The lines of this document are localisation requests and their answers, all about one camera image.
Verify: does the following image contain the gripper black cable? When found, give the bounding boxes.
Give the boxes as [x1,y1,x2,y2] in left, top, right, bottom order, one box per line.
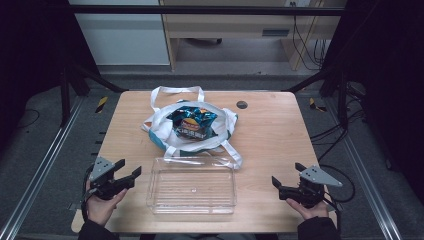
[318,163,356,234]
[80,163,96,223]

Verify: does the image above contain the black hanging cables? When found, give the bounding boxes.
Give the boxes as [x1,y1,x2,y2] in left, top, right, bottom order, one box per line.
[290,1,331,72]

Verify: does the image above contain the blue chips bag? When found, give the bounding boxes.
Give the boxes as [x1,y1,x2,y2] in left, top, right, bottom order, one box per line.
[166,105,219,142]

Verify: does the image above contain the person's right hand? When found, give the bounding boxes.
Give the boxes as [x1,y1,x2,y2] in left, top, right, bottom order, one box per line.
[285,197,330,221]

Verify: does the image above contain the aluminium floor rail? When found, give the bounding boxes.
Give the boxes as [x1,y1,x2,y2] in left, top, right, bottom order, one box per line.
[0,95,86,240]
[324,98,404,240]

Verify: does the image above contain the white cabinet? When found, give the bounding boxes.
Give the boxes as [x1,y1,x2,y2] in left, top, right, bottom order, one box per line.
[68,0,171,67]

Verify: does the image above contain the black metal stand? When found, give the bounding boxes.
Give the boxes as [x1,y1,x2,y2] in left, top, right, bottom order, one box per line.
[281,64,350,130]
[59,61,130,128]

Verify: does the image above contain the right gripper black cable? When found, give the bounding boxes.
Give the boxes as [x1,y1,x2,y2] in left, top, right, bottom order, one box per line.
[318,163,356,234]

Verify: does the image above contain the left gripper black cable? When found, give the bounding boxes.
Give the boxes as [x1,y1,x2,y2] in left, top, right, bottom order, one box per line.
[80,163,96,223]

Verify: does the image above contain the black floor cables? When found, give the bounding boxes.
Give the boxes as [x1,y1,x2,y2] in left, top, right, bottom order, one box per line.
[309,108,366,163]

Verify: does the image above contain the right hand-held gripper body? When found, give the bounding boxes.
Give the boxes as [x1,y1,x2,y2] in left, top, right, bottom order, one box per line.
[279,165,344,210]

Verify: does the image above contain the clear plastic tray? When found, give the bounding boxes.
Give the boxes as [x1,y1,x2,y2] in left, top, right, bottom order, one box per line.
[145,156,238,216]

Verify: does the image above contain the black metal frame bar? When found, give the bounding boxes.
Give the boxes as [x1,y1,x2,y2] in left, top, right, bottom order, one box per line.
[68,4,346,17]

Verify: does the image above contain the white and teal tote bag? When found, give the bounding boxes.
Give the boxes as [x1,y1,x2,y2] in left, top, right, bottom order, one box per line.
[141,85,244,170]

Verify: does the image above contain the person's left hand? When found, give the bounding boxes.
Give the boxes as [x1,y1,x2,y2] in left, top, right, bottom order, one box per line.
[85,179,129,228]

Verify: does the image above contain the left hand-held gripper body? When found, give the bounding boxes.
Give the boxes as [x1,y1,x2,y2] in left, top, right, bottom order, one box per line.
[87,156,132,201]

